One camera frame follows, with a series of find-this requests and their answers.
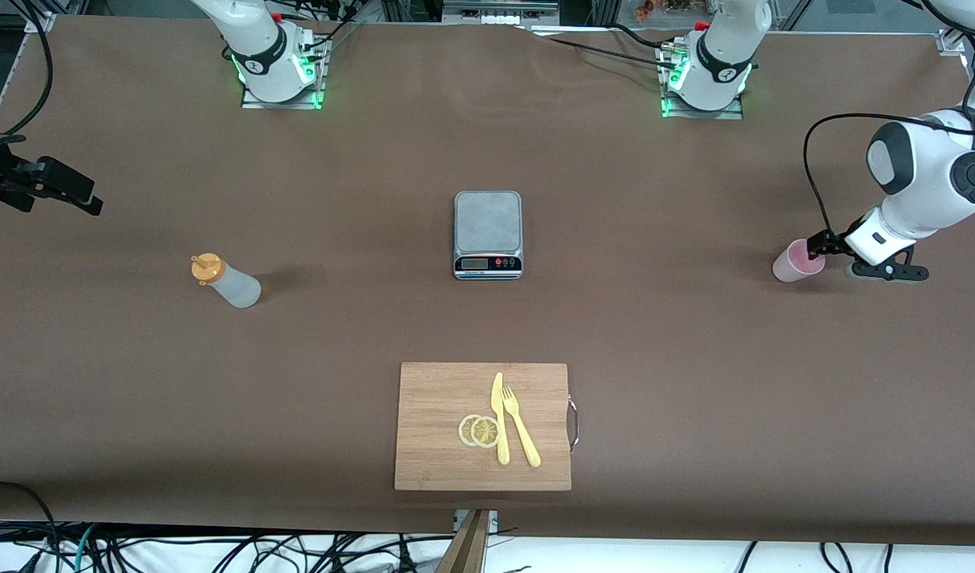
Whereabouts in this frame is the black base cable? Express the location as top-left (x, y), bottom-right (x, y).
top-left (527, 24), bottom-right (683, 74)

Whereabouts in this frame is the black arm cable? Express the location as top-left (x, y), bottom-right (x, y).
top-left (802, 111), bottom-right (975, 241)
top-left (0, 0), bottom-right (55, 138)

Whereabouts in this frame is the wooden cutting board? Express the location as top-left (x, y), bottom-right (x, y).
top-left (394, 362), bottom-right (573, 492)

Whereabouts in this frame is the yellow plastic knife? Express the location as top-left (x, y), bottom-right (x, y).
top-left (491, 372), bottom-right (511, 466)

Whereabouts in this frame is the teal floor cable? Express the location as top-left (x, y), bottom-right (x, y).
top-left (72, 524), bottom-right (99, 573)

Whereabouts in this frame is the pink plastic cup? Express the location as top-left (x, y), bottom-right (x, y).
top-left (772, 239), bottom-right (827, 284)

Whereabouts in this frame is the wooden post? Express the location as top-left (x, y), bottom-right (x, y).
top-left (438, 509), bottom-right (492, 573)

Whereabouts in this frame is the brown table cover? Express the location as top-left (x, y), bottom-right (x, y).
top-left (0, 14), bottom-right (975, 546)

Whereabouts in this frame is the black floor cable loop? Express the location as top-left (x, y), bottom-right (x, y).
top-left (0, 481), bottom-right (63, 573)

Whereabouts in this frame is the yellow plastic fork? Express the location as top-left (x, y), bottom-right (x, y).
top-left (502, 385), bottom-right (542, 469)

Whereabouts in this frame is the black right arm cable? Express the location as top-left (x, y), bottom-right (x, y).
top-left (0, 0), bottom-right (55, 138)

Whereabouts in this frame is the clear sauce bottle orange cap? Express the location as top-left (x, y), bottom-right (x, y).
top-left (190, 252), bottom-right (263, 310)

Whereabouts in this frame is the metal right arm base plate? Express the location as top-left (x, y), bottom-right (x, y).
top-left (240, 30), bottom-right (329, 111)

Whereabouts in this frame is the silver digital kitchen scale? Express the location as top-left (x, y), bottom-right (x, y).
top-left (454, 190), bottom-right (525, 281)

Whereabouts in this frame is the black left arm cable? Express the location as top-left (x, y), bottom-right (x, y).
top-left (802, 111), bottom-right (975, 241)

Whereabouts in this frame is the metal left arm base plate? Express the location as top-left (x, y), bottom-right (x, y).
top-left (659, 40), bottom-right (745, 121)

